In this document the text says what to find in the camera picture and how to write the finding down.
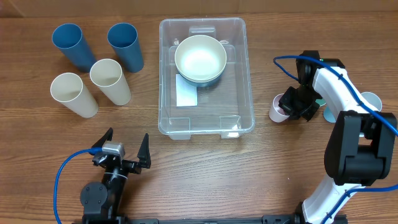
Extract clear plastic storage bin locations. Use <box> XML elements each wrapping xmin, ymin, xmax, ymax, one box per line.
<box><xmin>158</xmin><ymin>17</ymin><xmax>255</xmax><ymax>140</ymax></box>

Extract light blue small cup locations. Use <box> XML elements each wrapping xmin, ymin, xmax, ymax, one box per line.
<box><xmin>323</xmin><ymin>106</ymin><xmax>336</xmax><ymax>123</ymax></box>

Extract cream tall cup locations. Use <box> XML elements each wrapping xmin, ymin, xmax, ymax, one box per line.
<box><xmin>90</xmin><ymin>58</ymin><xmax>132</xmax><ymax>106</ymax></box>
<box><xmin>50</xmin><ymin>72</ymin><xmax>99</xmax><ymax>118</ymax></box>

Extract pink small cup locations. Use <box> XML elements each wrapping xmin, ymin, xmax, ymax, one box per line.
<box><xmin>269</xmin><ymin>93</ymin><xmax>289</xmax><ymax>123</ymax></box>

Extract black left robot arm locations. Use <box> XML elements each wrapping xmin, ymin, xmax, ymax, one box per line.
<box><xmin>80</xmin><ymin>128</ymin><xmax>151</xmax><ymax>223</ymax></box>

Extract dark blue tall cup right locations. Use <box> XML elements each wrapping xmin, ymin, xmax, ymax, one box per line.
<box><xmin>107</xmin><ymin>22</ymin><xmax>144</xmax><ymax>73</ymax></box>

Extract cream tall cup front left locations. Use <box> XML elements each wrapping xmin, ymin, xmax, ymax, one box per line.
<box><xmin>50</xmin><ymin>72</ymin><xmax>99</xmax><ymax>118</ymax></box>

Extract green small cup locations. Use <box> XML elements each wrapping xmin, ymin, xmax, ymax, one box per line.
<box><xmin>315</xmin><ymin>98</ymin><xmax>326</xmax><ymax>107</ymax></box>

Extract cream bowl front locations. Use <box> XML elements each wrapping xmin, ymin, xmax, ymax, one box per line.
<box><xmin>175</xmin><ymin>35</ymin><xmax>227</xmax><ymax>70</ymax></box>

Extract cream tall cup right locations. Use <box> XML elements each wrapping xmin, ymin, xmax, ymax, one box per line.
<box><xmin>90</xmin><ymin>58</ymin><xmax>132</xmax><ymax>106</ymax></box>

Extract white label in bin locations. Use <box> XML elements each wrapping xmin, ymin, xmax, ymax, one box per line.
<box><xmin>175</xmin><ymin>74</ymin><xmax>198</xmax><ymax>107</ymax></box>

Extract dark blue tall cup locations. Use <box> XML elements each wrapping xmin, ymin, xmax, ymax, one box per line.
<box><xmin>52</xmin><ymin>23</ymin><xmax>96</xmax><ymax>73</ymax></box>
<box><xmin>107</xmin><ymin>22</ymin><xmax>144</xmax><ymax>73</ymax></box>

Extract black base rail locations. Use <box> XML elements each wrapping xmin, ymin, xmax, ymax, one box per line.
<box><xmin>72</xmin><ymin>214</ymin><xmax>348</xmax><ymax>224</ymax></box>

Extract cream bowl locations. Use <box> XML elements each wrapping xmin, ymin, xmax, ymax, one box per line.
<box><xmin>177</xmin><ymin>68</ymin><xmax>224</xmax><ymax>83</ymax></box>
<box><xmin>175</xmin><ymin>35</ymin><xmax>227</xmax><ymax>70</ymax></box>

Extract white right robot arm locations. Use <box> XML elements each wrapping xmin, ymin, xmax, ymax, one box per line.
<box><xmin>279</xmin><ymin>52</ymin><xmax>397</xmax><ymax>223</ymax></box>

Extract dark blue tall cup left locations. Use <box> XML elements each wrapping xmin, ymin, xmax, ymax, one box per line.
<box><xmin>52</xmin><ymin>23</ymin><xmax>96</xmax><ymax>73</ymax></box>

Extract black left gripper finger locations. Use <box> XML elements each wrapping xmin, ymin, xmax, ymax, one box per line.
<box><xmin>92</xmin><ymin>128</ymin><xmax>113</xmax><ymax>148</ymax></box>
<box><xmin>137</xmin><ymin>133</ymin><xmax>151</xmax><ymax>169</ymax></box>

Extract grey small cup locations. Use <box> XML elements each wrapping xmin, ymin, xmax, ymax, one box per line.
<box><xmin>361</xmin><ymin>91</ymin><xmax>382</xmax><ymax>111</ymax></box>

